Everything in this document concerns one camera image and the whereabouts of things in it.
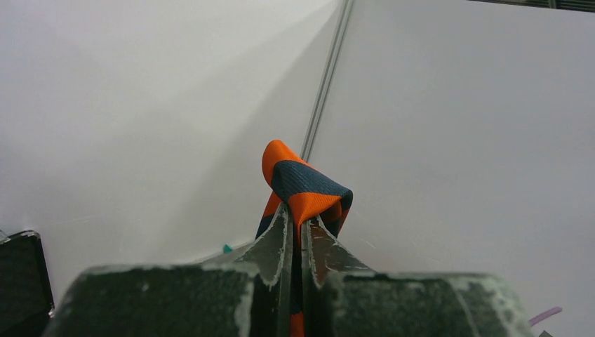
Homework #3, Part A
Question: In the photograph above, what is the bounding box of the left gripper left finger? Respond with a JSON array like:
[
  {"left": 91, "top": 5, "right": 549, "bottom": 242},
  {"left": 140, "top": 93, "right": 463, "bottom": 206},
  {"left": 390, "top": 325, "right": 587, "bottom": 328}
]
[{"left": 45, "top": 204, "right": 293, "bottom": 336}]

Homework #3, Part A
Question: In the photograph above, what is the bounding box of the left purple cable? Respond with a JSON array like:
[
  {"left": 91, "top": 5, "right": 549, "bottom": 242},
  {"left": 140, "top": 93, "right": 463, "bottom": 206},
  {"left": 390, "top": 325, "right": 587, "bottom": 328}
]
[{"left": 528, "top": 306, "right": 563, "bottom": 327}]

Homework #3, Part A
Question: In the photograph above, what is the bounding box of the orange navy striped tie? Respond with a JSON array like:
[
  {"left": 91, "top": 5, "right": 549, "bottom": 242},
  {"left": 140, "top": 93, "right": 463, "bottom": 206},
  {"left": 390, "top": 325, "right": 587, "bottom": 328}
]
[{"left": 250, "top": 140, "right": 362, "bottom": 336}]

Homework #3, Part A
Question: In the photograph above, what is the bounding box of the black poker chip case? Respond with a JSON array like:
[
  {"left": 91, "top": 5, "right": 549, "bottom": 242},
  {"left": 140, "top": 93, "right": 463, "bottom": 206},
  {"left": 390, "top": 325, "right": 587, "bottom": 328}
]
[{"left": 1, "top": 230, "right": 55, "bottom": 336}]

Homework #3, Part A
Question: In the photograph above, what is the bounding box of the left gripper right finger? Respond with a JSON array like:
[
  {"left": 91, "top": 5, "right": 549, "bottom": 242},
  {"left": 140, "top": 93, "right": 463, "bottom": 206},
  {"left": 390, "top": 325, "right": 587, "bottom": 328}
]
[{"left": 301, "top": 218, "right": 532, "bottom": 336}]

